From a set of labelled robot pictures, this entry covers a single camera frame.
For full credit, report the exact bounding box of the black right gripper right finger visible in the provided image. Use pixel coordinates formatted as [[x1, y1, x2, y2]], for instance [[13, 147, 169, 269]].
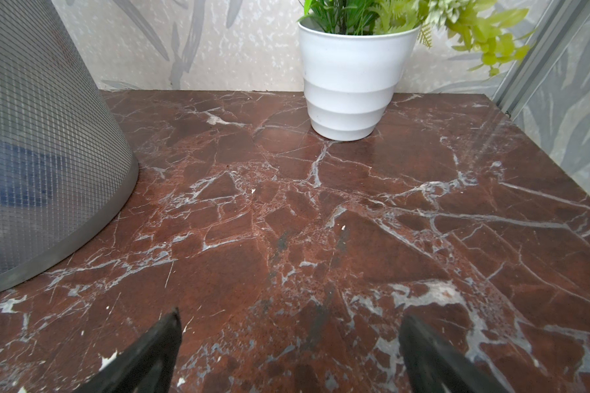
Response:
[[398, 315, 506, 392]]

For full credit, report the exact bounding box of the grey mesh waste bin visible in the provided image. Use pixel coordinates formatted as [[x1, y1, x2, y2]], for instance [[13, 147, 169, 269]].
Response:
[[0, 1, 139, 292]]

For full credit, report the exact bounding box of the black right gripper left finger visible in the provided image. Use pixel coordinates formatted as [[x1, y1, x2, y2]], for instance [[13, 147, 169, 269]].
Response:
[[76, 308, 182, 392]]

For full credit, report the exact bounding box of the potted plant white pot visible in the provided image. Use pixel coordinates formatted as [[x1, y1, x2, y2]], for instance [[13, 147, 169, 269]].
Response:
[[297, 0, 532, 142]]

